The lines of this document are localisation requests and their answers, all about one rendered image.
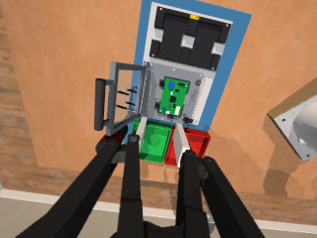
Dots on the green bin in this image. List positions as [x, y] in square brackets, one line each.
[155, 140]

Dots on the red open-top bin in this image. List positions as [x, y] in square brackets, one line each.
[198, 140]

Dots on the green circuit board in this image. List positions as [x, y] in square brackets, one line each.
[173, 95]

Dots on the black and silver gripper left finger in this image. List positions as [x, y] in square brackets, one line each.
[68, 215]

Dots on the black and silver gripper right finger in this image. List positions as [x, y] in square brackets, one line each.
[231, 217]

